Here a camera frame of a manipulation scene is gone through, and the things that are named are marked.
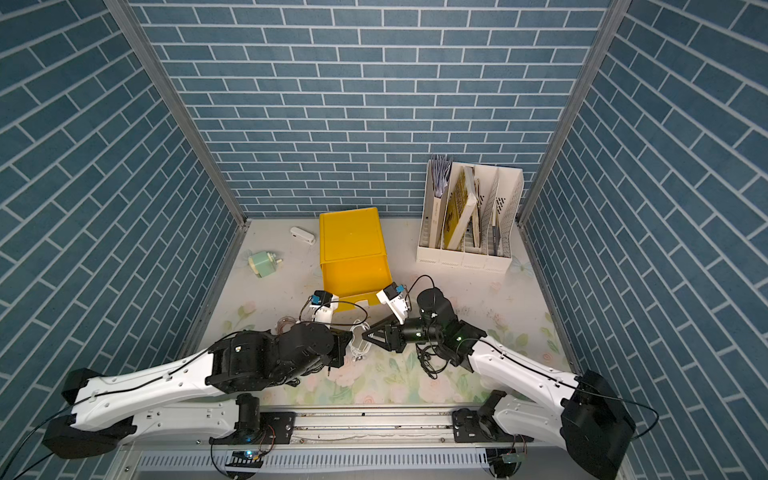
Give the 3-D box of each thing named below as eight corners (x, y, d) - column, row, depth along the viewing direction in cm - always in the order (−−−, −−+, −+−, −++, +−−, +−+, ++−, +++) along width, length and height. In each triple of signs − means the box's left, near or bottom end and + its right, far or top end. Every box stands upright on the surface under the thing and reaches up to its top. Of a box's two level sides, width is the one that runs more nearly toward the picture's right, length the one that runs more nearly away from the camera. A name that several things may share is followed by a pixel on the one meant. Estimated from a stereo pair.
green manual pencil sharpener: (254, 279, 105) (245, 266, 99) (259, 264, 109) (251, 251, 103) (276, 279, 105) (268, 266, 99) (281, 265, 109) (274, 251, 103)
